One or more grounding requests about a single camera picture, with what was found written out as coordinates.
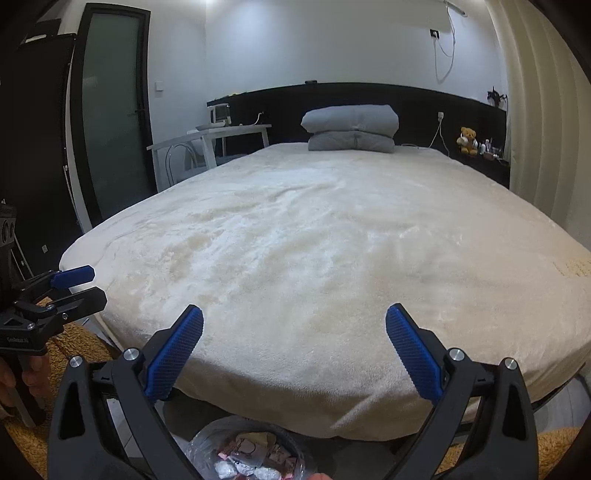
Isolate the clear plastic trash bag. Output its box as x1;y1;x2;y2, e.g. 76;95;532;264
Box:
182;415;319;480

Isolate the yellow woven rug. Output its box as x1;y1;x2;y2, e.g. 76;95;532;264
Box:
436;427;583;480
9;318;123;480

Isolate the beige plush bed blanket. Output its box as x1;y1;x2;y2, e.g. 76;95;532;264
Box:
59;141;591;439

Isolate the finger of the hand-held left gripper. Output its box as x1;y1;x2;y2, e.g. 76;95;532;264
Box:
14;264;96;301
14;286;108;324

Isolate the white hanging wall cable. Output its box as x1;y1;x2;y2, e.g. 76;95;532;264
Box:
434;4;458;83

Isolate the large grey folded duvet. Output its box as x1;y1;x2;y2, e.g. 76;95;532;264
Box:
301;104;400;138

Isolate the brown teddy bear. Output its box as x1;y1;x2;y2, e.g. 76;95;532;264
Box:
456;127;479;155

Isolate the clear chair with grey seat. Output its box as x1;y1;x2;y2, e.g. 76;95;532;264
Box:
165;141;241;185

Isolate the frosted glass door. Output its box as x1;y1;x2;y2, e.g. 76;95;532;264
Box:
69;4;155;227

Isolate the cluster of small bottles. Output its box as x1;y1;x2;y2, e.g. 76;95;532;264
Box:
479;137;506;162

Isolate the small grey folded duvet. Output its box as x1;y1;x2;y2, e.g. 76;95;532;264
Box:
308;130;395;154

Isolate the person's left hand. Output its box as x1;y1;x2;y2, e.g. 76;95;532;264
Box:
0;353;52;409

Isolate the white desk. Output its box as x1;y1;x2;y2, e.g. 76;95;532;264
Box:
147;124;272;192

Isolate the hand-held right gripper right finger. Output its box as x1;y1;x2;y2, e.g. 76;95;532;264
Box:
385;303;541;480

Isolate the white charger with cable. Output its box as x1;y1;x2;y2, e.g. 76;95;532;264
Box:
401;112;451;155

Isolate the cream curtain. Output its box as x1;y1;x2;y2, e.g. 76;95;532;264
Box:
489;0;591;259

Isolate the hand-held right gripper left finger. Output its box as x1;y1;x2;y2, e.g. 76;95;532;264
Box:
47;304;205;480

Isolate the black wardrobe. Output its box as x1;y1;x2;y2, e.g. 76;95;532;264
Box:
0;34;81;282

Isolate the black padded headboard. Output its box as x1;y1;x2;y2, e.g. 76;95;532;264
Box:
206;82;511;190

